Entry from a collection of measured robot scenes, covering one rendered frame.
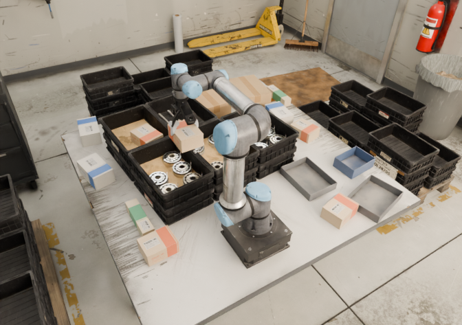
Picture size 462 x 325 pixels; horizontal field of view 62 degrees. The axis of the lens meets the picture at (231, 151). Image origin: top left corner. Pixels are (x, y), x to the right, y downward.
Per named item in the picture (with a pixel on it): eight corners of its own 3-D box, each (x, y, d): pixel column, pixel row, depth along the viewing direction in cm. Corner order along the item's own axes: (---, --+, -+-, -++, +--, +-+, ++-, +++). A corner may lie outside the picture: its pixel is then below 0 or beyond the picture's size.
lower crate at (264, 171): (295, 163, 236) (298, 148, 229) (258, 182, 222) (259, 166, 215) (254, 132, 261) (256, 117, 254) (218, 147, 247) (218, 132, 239)
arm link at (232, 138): (253, 221, 172) (262, 123, 137) (225, 234, 166) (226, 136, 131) (239, 204, 180) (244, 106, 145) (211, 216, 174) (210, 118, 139)
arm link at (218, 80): (286, 115, 142) (221, 61, 174) (262, 123, 137) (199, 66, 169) (283, 139, 149) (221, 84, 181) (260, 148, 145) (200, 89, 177)
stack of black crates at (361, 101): (375, 128, 365) (386, 97, 344) (353, 137, 353) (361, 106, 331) (346, 108, 391) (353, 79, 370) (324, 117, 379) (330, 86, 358)
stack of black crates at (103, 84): (129, 106, 385) (122, 65, 357) (140, 121, 366) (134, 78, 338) (89, 117, 369) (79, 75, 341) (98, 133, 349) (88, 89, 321)
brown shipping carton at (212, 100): (231, 120, 271) (231, 101, 261) (203, 129, 262) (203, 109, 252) (210, 101, 291) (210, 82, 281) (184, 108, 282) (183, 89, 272)
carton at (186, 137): (203, 146, 192) (203, 133, 187) (181, 152, 187) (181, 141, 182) (189, 129, 202) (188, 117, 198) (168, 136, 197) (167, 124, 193)
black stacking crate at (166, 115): (218, 133, 240) (218, 118, 233) (177, 150, 226) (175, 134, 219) (185, 105, 265) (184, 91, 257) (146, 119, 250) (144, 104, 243)
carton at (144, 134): (131, 141, 228) (129, 130, 224) (148, 132, 235) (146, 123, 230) (148, 153, 220) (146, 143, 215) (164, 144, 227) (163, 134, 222)
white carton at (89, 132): (79, 130, 258) (76, 119, 252) (97, 126, 261) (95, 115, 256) (83, 147, 243) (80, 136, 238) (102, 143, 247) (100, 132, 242)
